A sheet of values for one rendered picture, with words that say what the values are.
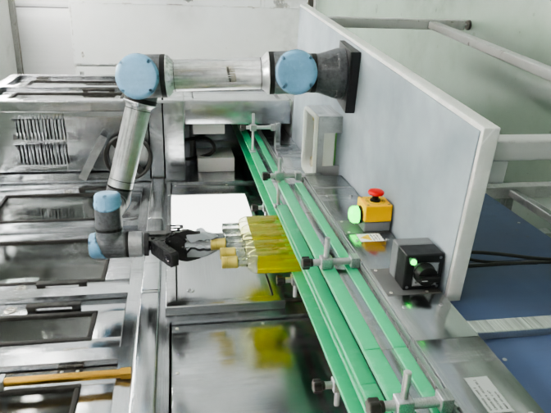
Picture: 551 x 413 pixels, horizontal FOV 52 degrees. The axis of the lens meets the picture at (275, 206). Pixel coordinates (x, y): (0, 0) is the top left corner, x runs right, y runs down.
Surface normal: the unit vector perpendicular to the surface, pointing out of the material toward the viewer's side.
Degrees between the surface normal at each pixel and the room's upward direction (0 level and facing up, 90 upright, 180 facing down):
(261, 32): 90
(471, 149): 0
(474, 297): 90
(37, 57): 90
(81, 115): 90
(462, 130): 0
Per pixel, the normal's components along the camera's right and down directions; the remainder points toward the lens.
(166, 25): 0.17, 0.37
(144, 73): -0.04, 0.22
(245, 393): 0.04, -0.93
